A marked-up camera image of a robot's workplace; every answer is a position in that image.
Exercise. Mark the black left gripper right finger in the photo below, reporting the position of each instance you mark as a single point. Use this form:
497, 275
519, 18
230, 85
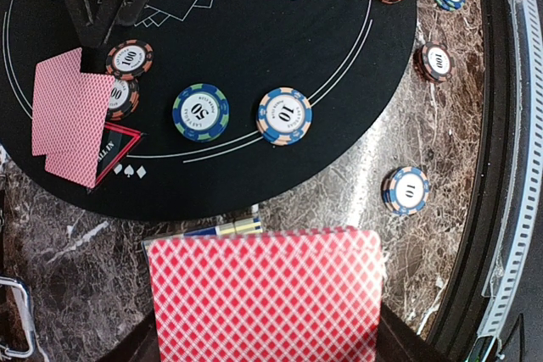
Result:
396, 341

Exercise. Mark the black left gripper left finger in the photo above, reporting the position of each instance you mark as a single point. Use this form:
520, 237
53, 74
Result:
140, 345

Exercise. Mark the red card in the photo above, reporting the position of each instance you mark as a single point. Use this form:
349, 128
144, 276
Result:
55, 103
79, 162

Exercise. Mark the red playing card deck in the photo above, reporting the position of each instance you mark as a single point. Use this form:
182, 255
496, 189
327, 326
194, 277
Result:
309, 295

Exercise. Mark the red triangular all-in button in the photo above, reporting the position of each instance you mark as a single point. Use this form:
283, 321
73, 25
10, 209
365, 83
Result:
117, 141

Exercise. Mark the blue white chip stack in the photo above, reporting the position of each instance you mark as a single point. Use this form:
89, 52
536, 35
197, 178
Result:
405, 190

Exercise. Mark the brown white chip stack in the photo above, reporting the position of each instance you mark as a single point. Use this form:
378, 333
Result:
434, 63

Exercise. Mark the round black poker mat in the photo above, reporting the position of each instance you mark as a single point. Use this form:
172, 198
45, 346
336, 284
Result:
346, 56

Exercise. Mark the gold card box base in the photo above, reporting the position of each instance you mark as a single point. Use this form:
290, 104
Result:
245, 226

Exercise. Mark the black poker chip case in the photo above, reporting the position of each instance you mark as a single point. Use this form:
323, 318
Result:
18, 332

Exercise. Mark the white slotted cable duct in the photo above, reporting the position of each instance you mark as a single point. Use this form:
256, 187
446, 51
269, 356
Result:
525, 181

